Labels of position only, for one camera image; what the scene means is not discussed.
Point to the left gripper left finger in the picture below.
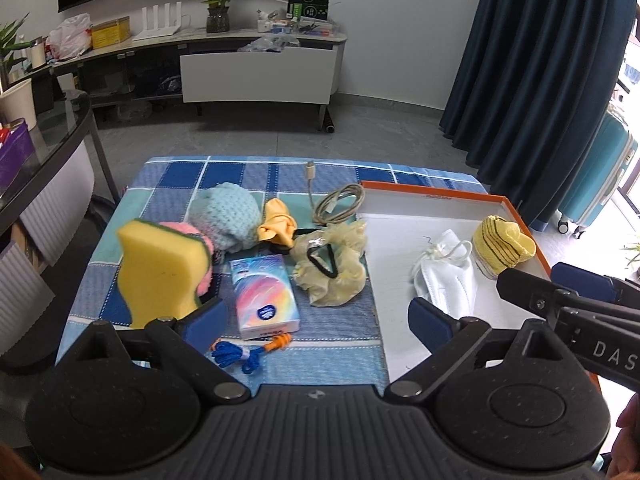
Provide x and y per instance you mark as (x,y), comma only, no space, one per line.
(181,346)

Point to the teal suitcase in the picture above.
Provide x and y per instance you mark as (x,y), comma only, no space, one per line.
(602,170)

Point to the white face mask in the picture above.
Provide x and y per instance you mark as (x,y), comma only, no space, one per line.
(443,275)

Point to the yellow green sponge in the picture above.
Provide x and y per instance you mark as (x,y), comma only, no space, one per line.
(159,272)

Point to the orange white tray box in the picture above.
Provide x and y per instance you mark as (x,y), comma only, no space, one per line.
(420,244)

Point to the pink fluffy item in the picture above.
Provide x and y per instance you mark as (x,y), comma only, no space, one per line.
(205,249)

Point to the cream scrunchie with black band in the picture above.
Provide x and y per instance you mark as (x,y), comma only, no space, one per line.
(328,263)

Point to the white plastic bag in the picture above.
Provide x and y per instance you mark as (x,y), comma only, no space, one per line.
(71,38)

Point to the light blue knitted hat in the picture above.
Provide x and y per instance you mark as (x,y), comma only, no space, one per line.
(228,215)

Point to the yellow striped sock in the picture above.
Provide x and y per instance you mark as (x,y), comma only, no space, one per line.
(499,244)

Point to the white wifi router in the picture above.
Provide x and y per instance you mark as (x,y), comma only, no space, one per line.
(158,22)

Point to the yellow box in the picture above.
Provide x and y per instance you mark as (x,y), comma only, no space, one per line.
(112,32)

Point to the black green sign box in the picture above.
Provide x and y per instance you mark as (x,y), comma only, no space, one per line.
(317,9)

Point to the right hand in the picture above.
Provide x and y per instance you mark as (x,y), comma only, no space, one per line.
(625,451)

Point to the colourful tissue pack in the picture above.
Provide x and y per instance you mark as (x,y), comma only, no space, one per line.
(265,303)

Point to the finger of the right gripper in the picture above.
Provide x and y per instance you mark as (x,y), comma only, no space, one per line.
(595,286)

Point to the dark blue curtain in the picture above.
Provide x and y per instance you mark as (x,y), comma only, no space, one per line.
(530,93)

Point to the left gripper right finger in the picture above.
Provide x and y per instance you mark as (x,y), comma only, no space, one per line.
(451,343)

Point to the round glass side table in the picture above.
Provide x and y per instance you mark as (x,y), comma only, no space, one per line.
(42,208)

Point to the purple tray box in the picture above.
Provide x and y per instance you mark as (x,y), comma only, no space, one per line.
(16,148)

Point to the white paper cup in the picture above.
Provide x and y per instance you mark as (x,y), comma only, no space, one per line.
(17,102)

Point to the white tv cabinet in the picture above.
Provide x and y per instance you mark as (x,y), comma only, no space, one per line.
(199,68)

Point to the green plant on table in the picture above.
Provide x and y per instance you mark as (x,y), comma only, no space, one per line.
(8,46)

